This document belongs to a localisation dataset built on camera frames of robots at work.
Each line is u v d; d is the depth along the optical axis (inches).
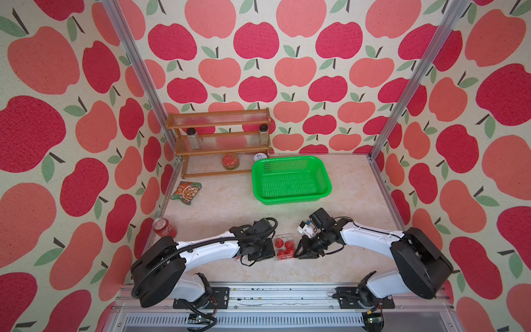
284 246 33.9
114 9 27.2
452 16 27.8
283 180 43.7
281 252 32.4
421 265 17.0
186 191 40.6
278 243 33.2
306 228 32.8
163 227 32.1
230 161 44.7
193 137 38.8
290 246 33.3
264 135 39.5
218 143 46.7
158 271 16.7
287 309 28.8
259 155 44.0
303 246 30.6
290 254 32.2
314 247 29.5
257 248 27.6
